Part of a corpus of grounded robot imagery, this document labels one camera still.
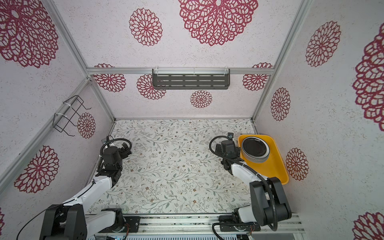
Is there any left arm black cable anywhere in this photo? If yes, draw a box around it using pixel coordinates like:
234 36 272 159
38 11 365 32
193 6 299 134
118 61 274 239
16 137 133 240

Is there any aluminium front rail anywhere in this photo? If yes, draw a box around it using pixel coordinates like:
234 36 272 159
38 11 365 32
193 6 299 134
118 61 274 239
86 213 306 237

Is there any white plate grey motif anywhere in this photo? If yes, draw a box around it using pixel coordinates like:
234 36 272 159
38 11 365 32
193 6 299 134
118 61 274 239
242 151 270 164

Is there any black wire wall rack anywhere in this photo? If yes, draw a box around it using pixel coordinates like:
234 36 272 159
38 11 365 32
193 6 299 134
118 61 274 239
52 95 91 137

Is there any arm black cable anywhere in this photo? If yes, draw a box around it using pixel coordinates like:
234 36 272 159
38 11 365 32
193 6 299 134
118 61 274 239
16 137 133 240
208 135 278 240

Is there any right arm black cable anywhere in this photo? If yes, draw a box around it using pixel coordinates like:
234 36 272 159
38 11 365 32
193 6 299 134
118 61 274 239
208 135 278 240

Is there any dark grey wall shelf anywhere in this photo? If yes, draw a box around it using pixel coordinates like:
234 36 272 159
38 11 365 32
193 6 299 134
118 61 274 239
152 69 231 90

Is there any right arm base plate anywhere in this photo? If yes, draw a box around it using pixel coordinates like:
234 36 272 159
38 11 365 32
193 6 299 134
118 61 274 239
219 215 261 232

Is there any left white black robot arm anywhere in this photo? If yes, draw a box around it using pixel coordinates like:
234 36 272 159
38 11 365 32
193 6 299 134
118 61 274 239
40 146 126 240

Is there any yellow plastic bin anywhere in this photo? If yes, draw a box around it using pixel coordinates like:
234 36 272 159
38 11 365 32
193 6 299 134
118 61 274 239
238 135 289 185

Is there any small black dish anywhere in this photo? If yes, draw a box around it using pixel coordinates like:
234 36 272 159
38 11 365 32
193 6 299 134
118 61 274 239
242 137 270 156

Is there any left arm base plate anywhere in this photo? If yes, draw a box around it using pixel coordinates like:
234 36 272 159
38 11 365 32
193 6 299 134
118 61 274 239
100 216 141 234

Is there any floral patterned table mat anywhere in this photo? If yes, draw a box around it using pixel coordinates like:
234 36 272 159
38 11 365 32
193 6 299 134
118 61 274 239
89 119 254 214

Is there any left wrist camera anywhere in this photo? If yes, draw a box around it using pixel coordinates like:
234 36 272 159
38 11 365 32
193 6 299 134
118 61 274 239
119 143 132 159

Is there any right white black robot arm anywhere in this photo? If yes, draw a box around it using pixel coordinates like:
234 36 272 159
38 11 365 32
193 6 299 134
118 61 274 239
209 140 292 231

